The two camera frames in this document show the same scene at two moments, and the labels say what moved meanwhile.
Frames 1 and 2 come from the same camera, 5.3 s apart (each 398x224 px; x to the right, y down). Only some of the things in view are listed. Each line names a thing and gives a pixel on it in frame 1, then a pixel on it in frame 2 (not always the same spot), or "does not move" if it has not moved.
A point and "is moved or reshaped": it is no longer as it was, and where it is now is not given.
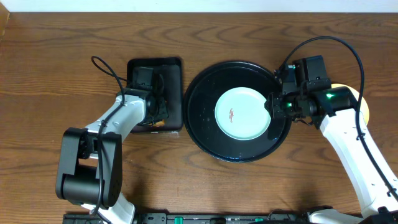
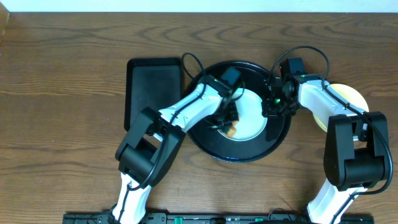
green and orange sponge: (158, 124) is moved or reshaped
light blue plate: (240, 113) does not move
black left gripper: (160, 109) -> (226, 117)
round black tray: (199, 111) does not move
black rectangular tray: (171, 70) does not move
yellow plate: (364, 108) does not move
